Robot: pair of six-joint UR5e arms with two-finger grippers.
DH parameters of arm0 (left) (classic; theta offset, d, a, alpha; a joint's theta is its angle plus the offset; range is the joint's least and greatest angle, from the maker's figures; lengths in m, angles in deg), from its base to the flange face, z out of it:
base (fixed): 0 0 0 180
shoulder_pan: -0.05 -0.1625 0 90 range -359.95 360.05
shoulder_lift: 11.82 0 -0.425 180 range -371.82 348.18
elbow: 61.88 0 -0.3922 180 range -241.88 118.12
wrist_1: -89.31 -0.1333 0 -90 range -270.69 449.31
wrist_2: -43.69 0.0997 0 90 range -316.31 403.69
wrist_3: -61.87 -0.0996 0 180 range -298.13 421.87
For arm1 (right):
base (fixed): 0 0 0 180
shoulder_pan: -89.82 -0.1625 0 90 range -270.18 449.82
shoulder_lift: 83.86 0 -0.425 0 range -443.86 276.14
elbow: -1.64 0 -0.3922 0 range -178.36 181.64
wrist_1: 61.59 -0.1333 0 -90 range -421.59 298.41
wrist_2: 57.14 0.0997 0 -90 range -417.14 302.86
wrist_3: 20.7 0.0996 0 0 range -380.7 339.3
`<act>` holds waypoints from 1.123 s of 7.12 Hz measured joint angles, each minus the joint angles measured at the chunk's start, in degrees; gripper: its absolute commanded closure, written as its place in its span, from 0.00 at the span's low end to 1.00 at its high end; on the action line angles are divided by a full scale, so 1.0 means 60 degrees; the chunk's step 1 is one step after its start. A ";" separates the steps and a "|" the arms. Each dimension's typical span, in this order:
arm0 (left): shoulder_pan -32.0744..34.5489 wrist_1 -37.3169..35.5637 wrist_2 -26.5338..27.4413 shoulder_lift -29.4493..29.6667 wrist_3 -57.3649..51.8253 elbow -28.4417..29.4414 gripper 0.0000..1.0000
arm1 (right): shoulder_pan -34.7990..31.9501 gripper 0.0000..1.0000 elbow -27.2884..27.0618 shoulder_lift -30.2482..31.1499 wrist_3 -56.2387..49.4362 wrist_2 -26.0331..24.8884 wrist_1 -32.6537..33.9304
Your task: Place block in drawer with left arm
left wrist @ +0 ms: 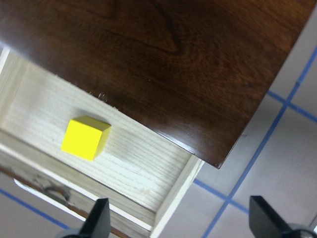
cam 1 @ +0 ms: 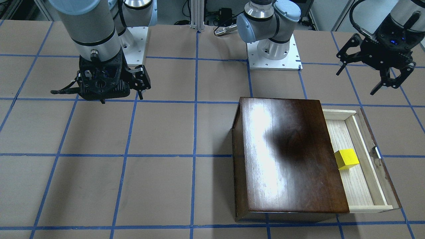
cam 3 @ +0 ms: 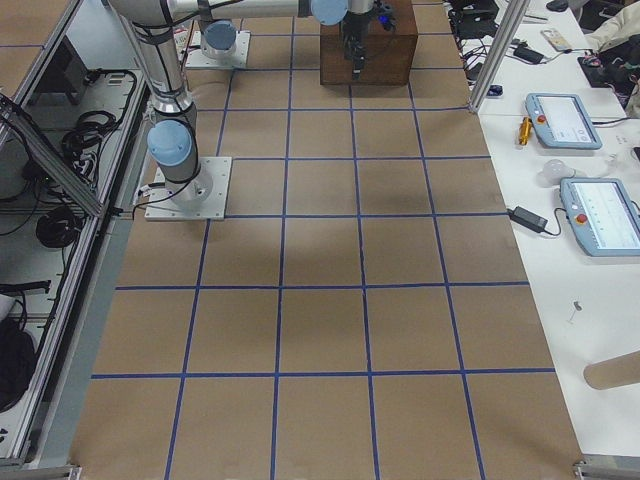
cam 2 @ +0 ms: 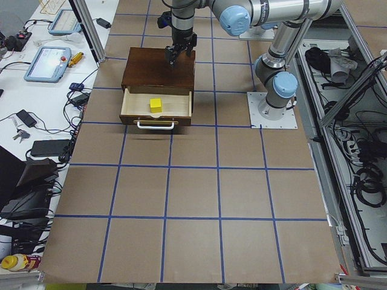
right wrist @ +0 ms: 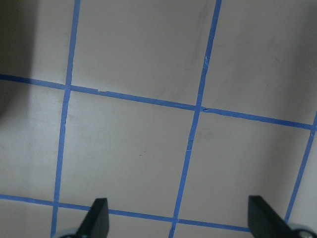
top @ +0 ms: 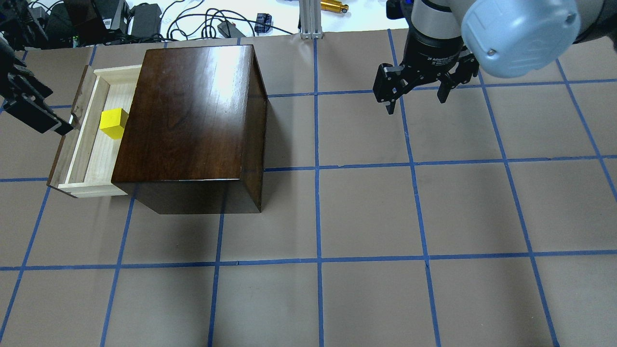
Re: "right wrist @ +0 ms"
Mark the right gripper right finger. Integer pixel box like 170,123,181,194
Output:
248,195,317,238

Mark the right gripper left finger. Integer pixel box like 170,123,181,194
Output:
55,198,109,238

